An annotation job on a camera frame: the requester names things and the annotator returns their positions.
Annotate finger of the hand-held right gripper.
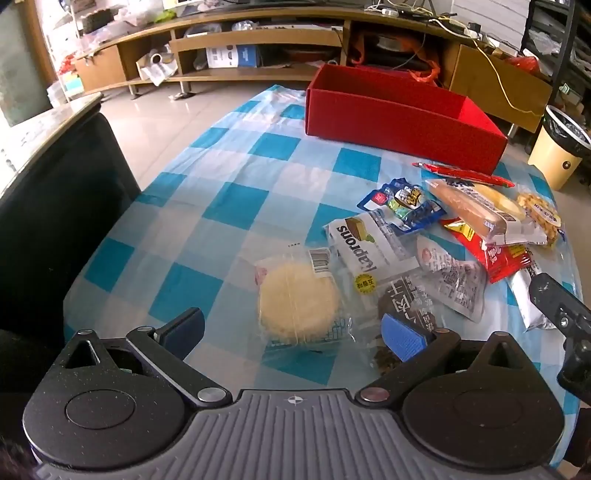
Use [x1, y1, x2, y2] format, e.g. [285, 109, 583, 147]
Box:
[529, 272, 591, 340]
[557, 339, 591, 395]

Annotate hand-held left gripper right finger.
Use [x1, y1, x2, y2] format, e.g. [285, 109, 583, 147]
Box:
[355, 313, 526, 409]

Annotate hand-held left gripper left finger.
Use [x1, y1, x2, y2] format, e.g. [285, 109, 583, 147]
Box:
[58, 307, 232, 411]

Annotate white spicy strip packet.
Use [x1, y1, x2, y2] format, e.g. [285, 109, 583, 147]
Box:
[508, 265, 561, 333]

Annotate red and yellow snack packet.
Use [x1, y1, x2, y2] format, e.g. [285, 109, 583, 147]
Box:
[438, 217, 536, 283]

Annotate white packet with red mark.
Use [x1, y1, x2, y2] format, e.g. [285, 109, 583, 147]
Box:
[416, 235, 488, 321]

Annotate yellow waffle packet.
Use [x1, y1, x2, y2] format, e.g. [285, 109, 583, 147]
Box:
[515, 187, 566, 247]

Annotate white square cake packet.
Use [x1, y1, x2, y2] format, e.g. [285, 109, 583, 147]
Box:
[323, 210, 423, 315]

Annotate round pale cake packet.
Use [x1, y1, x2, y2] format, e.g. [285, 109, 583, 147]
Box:
[253, 244, 354, 354]

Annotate long bread packet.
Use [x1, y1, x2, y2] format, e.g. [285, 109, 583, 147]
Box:
[425, 179, 548, 245]

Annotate blue candy packet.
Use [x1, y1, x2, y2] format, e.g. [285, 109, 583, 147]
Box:
[356, 178, 446, 234]

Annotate long red stick packet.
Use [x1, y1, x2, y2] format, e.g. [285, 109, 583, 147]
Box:
[412, 161, 515, 188]

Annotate red cardboard box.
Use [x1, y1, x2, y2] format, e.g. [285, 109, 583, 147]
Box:
[304, 64, 509, 176]

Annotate blue white checkered tablecloth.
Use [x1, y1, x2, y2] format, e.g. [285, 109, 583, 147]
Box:
[62, 84, 583, 467]

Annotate yellow trash bin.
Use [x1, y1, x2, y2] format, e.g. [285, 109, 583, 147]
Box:
[529, 105, 591, 191]

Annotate black chair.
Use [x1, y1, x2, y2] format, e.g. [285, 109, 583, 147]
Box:
[0, 111, 141, 416]

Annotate red plastic bag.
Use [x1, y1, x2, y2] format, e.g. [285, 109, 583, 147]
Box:
[501, 55, 541, 75]

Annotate grey stone-top table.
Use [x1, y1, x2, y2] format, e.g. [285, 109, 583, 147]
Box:
[0, 92, 103, 199]

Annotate white paper sheets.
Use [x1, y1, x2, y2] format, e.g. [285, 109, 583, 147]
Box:
[137, 60, 179, 87]

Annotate orange plastic bag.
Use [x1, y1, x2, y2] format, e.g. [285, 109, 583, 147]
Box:
[348, 32, 441, 84]

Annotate blue and white box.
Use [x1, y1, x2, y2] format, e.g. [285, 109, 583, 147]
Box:
[205, 45, 262, 69]

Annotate white slatted panel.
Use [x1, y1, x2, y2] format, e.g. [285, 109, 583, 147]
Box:
[455, 0, 529, 42]

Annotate black metal rack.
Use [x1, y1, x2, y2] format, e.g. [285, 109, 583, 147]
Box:
[526, 0, 591, 121]

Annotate wooden TV stand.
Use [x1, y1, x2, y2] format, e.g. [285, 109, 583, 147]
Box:
[74, 0, 552, 134]

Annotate black basket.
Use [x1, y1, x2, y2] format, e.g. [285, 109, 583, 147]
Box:
[81, 9, 114, 33]

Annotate yellow cable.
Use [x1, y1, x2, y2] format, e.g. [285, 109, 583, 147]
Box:
[473, 39, 543, 116]

